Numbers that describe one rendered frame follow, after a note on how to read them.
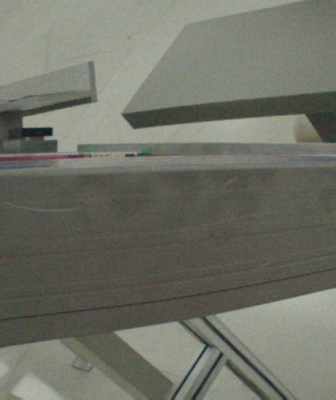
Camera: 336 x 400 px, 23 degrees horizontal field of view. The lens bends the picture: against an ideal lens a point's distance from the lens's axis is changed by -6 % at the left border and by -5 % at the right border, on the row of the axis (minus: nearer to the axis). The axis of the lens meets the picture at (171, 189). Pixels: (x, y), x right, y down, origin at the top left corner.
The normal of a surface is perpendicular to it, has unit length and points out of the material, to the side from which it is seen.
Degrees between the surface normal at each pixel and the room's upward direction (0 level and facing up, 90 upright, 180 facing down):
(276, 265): 90
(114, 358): 90
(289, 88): 0
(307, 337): 0
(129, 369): 90
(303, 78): 0
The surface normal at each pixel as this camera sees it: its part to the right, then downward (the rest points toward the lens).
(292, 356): -0.57, -0.65
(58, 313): 0.64, 0.04
